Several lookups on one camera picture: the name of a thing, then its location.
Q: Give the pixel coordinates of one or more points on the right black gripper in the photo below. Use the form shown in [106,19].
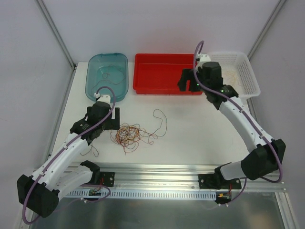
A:
[185,79]

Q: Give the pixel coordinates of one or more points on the white perforated plastic basket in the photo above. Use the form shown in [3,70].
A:
[237,72]

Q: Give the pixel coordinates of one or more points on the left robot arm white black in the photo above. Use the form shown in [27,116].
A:
[44,188]

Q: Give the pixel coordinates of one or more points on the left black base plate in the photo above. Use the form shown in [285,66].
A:
[102,178]

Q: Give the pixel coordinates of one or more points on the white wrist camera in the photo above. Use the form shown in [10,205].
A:
[106,98]
[203,58]

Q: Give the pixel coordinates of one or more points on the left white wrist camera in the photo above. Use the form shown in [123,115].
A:
[106,98]

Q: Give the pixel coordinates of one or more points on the aluminium mounting rail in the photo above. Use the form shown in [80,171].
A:
[154,177]

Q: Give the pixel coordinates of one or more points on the red plastic tray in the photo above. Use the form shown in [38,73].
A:
[159,73]

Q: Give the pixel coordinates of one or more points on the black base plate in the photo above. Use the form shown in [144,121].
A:
[102,178]
[213,181]

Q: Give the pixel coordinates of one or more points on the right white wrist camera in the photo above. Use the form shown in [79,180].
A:
[203,58]

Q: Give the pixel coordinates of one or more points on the right aluminium frame post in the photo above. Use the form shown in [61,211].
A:
[267,26]

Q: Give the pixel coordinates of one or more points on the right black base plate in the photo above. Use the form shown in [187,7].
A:
[213,181]

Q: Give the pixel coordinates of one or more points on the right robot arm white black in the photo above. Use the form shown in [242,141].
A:
[265,153]

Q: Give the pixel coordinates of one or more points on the teal transparent plastic tub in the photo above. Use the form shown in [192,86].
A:
[109,70]

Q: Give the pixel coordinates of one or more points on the white slotted cable duct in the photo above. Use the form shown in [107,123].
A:
[143,194]

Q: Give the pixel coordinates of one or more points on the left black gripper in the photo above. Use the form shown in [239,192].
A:
[114,118]

